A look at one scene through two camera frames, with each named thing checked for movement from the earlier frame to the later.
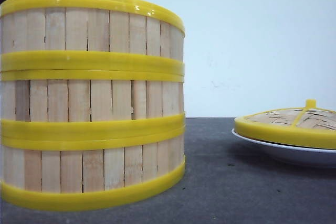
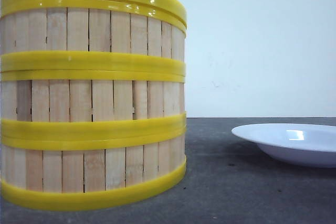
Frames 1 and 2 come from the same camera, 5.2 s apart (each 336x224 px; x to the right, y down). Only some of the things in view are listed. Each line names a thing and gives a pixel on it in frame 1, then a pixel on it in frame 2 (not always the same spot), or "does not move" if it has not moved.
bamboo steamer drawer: [69, 173] does not move
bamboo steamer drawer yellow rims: [129, 134] does not move
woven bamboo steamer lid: [310, 126] -> [88, 3]
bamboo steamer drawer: [72, 31] does not move
